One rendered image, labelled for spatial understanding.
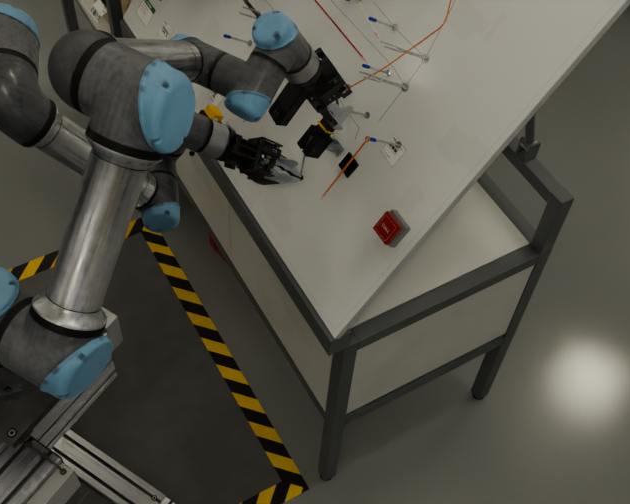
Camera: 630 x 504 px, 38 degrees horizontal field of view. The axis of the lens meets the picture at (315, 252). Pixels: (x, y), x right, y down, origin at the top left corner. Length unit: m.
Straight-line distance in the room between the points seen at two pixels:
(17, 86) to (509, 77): 0.89
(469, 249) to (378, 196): 0.41
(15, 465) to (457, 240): 1.17
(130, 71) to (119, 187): 0.17
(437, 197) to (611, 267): 1.62
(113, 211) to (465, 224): 1.17
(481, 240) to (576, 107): 1.66
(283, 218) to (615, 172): 1.85
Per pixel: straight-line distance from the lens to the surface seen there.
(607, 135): 3.80
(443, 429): 2.90
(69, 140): 1.68
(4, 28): 1.70
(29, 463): 1.68
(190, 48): 1.66
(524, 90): 1.76
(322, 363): 2.26
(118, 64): 1.31
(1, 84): 1.62
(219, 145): 1.87
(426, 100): 1.88
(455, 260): 2.23
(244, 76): 1.66
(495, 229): 2.31
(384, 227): 1.86
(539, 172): 2.19
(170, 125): 1.30
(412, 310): 2.13
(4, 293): 1.47
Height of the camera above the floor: 2.58
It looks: 54 degrees down
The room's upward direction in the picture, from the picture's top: 5 degrees clockwise
